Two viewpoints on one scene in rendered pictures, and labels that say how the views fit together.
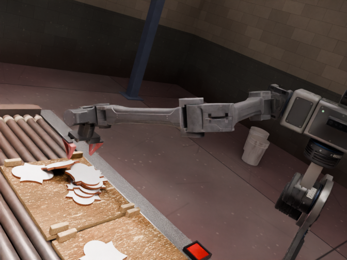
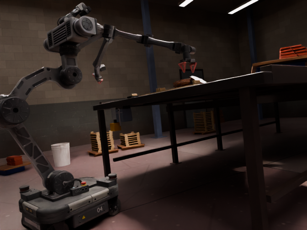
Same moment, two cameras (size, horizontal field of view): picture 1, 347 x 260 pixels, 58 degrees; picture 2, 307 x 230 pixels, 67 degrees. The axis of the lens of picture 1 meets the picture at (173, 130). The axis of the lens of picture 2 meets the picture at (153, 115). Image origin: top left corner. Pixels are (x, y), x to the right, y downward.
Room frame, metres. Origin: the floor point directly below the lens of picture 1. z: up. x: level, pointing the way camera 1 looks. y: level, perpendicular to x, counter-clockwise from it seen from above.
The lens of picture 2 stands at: (2.86, 0.52, 0.79)
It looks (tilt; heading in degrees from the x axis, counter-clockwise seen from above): 1 degrees down; 196
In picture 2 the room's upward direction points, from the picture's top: 6 degrees counter-clockwise
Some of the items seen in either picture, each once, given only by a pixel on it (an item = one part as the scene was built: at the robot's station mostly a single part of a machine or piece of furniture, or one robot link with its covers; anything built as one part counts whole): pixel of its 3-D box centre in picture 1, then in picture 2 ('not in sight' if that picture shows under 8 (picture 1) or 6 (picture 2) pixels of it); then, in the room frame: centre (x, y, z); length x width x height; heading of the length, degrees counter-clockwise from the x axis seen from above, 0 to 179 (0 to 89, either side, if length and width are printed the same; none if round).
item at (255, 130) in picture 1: (255, 141); not in sight; (4.73, -1.28, 0.19); 0.30 x 0.30 x 0.37
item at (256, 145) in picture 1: (254, 150); not in sight; (4.31, -1.21, 0.19); 0.30 x 0.30 x 0.37
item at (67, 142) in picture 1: (74, 147); (191, 66); (1.03, 0.33, 1.09); 0.07 x 0.07 x 0.09; 54
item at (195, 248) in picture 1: (196, 252); not in sight; (0.91, -0.22, 0.92); 0.06 x 0.06 x 0.01; 52
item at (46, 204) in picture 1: (67, 189); (190, 88); (1.00, 0.30, 0.93); 0.41 x 0.35 x 0.02; 51
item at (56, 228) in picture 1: (59, 228); not in sight; (0.78, 0.24, 0.95); 0.06 x 0.02 x 0.03; 141
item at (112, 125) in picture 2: not in sight; (114, 119); (0.69, -0.53, 0.74); 0.09 x 0.08 x 0.24; 52
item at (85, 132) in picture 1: (85, 129); (187, 57); (1.06, 0.31, 1.16); 0.10 x 0.07 x 0.07; 144
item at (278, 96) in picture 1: (271, 102); (96, 28); (1.24, -0.33, 1.45); 0.09 x 0.08 x 0.12; 65
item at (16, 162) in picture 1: (12, 162); not in sight; (1.02, 0.54, 0.95); 0.06 x 0.02 x 0.03; 141
